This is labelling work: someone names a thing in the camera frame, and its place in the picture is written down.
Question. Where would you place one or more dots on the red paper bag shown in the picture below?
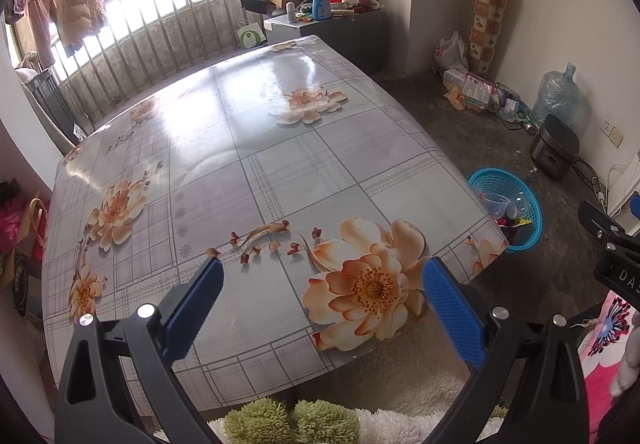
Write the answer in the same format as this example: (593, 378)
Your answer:
(32, 239)

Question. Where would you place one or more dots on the tall tile-patterned box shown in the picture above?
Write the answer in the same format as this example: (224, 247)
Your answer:
(490, 19)

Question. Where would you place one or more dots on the black rice cooker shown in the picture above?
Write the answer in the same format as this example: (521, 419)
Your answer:
(555, 149)

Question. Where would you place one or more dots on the clear plastic cup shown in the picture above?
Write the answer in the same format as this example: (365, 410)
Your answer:
(492, 204)

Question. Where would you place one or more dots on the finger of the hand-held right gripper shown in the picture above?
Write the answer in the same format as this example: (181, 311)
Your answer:
(636, 205)
(607, 229)

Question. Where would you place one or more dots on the pile of flattened packaging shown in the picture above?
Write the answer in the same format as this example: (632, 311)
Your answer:
(470, 91)

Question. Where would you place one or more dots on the pink plastic bag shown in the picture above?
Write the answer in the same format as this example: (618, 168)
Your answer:
(10, 231)

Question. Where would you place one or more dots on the black round pan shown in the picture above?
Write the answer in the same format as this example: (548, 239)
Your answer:
(21, 284)

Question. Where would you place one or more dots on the pink printed blanket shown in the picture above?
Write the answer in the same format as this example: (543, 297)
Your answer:
(605, 359)

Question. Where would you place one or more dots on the pink hanging garment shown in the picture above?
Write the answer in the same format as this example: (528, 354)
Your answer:
(35, 14)

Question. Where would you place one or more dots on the white roll-on bottle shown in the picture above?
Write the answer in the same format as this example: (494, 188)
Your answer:
(291, 11)

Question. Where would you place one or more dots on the grey cabinet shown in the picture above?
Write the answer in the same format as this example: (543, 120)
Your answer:
(345, 39)

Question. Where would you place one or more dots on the empty blue water jug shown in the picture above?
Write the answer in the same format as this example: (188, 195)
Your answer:
(557, 94)

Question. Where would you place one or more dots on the pile of bottles and cans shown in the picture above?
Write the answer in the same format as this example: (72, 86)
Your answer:
(515, 109)

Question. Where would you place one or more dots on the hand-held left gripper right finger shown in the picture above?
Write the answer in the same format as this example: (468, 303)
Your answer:
(452, 309)

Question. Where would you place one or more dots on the wall socket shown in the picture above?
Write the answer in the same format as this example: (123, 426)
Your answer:
(611, 131)

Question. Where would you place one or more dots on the blue mesh basket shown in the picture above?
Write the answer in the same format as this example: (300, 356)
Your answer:
(530, 234)

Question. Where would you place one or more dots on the green fuzzy slipper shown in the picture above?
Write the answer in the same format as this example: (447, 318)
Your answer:
(255, 424)
(325, 424)

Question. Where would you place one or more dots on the blue detergent bottle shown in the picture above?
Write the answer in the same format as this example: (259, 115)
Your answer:
(321, 4)

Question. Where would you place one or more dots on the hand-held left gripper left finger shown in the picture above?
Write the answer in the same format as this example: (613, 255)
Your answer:
(192, 309)

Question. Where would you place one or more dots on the white bag with green logo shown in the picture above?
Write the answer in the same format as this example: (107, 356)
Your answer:
(251, 35)

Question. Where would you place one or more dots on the white plastic shopping bag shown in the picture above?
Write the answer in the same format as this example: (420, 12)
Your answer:
(450, 51)

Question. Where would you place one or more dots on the dark grey panel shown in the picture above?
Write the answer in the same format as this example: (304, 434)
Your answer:
(52, 109)

